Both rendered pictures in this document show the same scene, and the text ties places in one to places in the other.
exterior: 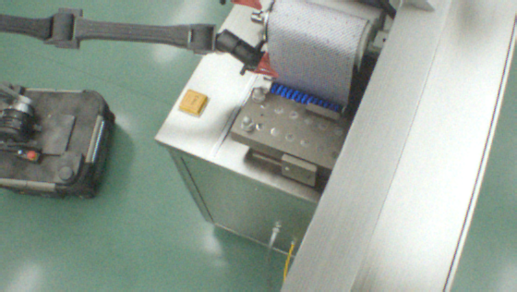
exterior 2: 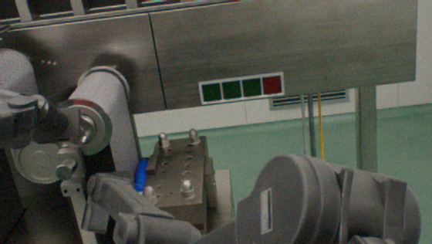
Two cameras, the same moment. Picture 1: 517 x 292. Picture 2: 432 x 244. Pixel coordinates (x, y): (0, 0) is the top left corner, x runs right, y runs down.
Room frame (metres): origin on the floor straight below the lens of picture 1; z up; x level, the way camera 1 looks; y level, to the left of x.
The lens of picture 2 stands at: (1.16, 1.07, 1.69)
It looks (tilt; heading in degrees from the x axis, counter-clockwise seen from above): 23 degrees down; 241
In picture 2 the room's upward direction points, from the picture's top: 8 degrees counter-clockwise
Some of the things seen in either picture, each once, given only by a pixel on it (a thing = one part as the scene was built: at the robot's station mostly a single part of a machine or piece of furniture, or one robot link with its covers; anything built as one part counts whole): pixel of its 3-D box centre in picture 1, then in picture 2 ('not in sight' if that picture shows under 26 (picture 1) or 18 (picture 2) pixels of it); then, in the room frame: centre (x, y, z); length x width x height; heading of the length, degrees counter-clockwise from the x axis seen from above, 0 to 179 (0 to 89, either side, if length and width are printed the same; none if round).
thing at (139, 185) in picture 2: (306, 100); (140, 180); (0.75, -0.15, 1.03); 0.21 x 0.04 x 0.03; 58
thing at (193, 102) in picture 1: (193, 102); not in sight; (0.88, 0.19, 0.91); 0.07 x 0.07 x 0.02; 58
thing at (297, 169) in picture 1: (299, 171); (211, 181); (0.56, -0.10, 0.96); 0.10 x 0.03 x 0.11; 58
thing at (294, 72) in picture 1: (308, 78); (126, 155); (0.77, -0.16, 1.10); 0.23 x 0.01 x 0.18; 58
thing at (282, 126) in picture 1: (306, 136); (177, 177); (0.65, -0.13, 1.00); 0.40 x 0.16 x 0.06; 58
